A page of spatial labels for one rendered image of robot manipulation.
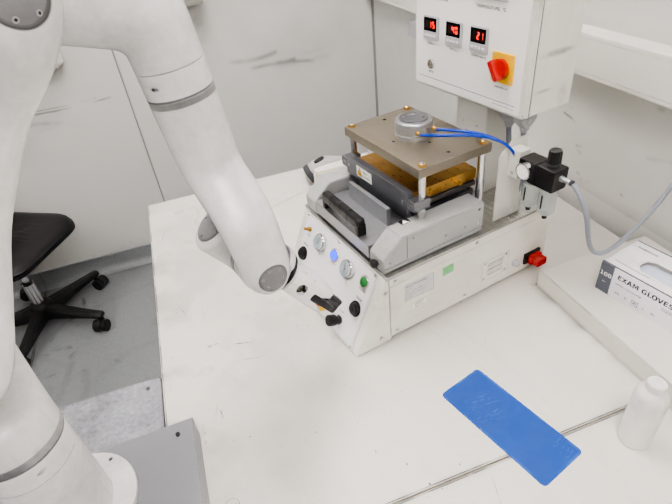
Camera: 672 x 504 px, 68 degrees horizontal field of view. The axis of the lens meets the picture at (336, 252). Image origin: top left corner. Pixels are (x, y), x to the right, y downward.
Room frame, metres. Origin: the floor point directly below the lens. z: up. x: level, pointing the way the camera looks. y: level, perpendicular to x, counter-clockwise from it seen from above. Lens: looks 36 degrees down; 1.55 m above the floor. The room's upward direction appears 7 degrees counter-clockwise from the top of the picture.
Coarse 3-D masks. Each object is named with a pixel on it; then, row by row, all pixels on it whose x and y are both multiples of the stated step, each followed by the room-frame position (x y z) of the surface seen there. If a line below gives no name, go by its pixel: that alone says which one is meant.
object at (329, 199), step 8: (328, 192) 0.95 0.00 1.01; (328, 200) 0.93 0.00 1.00; (336, 200) 0.91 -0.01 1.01; (336, 208) 0.90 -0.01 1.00; (344, 208) 0.88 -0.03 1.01; (344, 216) 0.87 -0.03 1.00; (352, 216) 0.84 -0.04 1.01; (360, 216) 0.84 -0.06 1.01; (352, 224) 0.84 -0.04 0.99; (360, 224) 0.83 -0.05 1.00; (360, 232) 0.83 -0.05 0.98
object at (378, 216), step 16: (352, 192) 0.97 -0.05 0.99; (368, 192) 0.93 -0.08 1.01; (320, 208) 0.97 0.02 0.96; (352, 208) 0.94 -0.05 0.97; (368, 208) 0.92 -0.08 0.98; (384, 208) 0.86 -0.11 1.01; (336, 224) 0.91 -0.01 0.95; (368, 224) 0.87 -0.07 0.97; (384, 224) 0.86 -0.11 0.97; (352, 240) 0.85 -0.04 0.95; (368, 240) 0.81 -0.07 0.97; (368, 256) 0.79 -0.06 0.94
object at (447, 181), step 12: (372, 156) 1.03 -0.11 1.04; (384, 168) 0.97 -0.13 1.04; (396, 168) 0.96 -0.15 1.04; (456, 168) 0.93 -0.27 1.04; (468, 168) 0.92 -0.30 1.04; (396, 180) 0.91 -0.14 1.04; (408, 180) 0.90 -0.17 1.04; (432, 180) 0.89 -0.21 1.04; (444, 180) 0.88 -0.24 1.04; (456, 180) 0.89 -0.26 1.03; (468, 180) 0.91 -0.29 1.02; (432, 192) 0.87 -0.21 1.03; (444, 192) 0.89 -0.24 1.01
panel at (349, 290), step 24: (312, 216) 1.00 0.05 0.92; (312, 240) 0.97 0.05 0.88; (336, 240) 0.90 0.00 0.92; (312, 264) 0.93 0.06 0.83; (336, 264) 0.87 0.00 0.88; (360, 264) 0.81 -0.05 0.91; (336, 288) 0.83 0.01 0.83; (360, 288) 0.78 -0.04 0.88; (336, 312) 0.80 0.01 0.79; (360, 312) 0.75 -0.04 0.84
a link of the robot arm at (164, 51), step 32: (64, 0) 0.62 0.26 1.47; (96, 0) 0.61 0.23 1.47; (128, 0) 0.62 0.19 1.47; (160, 0) 0.63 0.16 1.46; (64, 32) 0.63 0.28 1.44; (96, 32) 0.62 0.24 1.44; (128, 32) 0.61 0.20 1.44; (160, 32) 0.62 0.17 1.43; (192, 32) 0.66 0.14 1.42; (160, 64) 0.62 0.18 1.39; (192, 64) 0.64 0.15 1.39; (160, 96) 0.63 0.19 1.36
